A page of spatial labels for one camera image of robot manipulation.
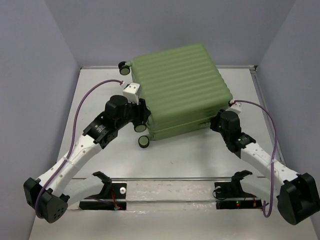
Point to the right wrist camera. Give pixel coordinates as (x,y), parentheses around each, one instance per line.
(235,107)

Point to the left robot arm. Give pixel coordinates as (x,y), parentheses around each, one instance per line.
(51,193)

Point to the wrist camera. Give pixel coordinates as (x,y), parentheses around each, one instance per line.
(132,92)
(235,107)

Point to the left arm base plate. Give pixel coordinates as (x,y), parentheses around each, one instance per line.
(111,198)

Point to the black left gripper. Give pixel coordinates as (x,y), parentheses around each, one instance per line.
(144,112)

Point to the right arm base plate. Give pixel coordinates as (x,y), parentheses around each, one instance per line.
(230,196)

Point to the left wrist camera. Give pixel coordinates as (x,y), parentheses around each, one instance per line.
(132,92)

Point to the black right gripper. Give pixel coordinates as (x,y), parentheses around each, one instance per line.
(214,120)

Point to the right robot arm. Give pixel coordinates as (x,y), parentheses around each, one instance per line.
(295,195)

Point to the green hardshell suitcase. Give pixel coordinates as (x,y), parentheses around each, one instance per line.
(182,88)

